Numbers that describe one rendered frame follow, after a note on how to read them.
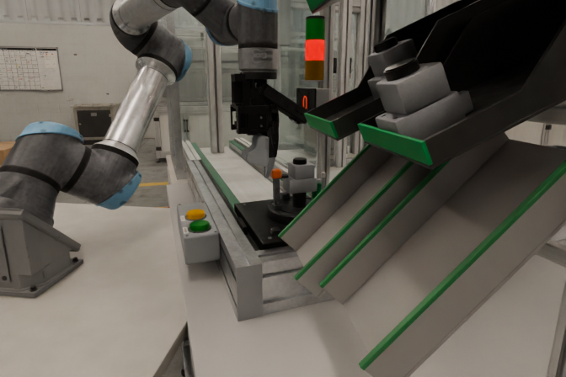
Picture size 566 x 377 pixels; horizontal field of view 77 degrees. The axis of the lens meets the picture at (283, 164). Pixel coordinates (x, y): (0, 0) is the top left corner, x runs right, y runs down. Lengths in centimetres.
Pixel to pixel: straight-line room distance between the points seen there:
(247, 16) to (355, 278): 48
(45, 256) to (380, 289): 64
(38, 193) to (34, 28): 867
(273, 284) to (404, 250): 27
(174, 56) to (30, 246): 60
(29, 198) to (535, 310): 96
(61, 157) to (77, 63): 829
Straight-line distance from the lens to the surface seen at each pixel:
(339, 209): 57
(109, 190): 93
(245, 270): 61
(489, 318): 75
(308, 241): 58
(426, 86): 34
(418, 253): 44
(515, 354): 69
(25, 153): 90
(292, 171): 76
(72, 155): 91
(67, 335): 72
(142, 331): 68
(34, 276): 86
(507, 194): 43
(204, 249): 75
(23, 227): 80
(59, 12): 937
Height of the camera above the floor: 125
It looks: 13 degrees down
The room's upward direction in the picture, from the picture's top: straight up
